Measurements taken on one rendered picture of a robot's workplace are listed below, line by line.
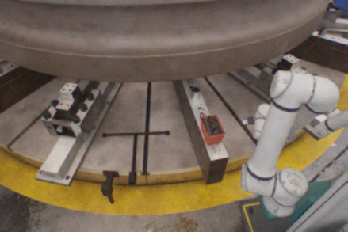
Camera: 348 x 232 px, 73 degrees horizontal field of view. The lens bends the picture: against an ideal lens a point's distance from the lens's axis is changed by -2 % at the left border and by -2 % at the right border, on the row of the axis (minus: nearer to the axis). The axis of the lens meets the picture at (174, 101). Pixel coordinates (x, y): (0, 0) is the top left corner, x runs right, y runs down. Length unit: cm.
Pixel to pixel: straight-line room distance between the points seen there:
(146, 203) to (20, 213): 112
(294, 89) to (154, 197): 170
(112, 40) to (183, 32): 57
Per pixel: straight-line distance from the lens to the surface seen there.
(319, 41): 356
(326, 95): 109
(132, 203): 238
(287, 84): 104
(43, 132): 269
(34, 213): 262
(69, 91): 217
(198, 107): 208
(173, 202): 235
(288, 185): 143
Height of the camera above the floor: 217
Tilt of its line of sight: 45 degrees down
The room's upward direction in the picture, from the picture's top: straight up
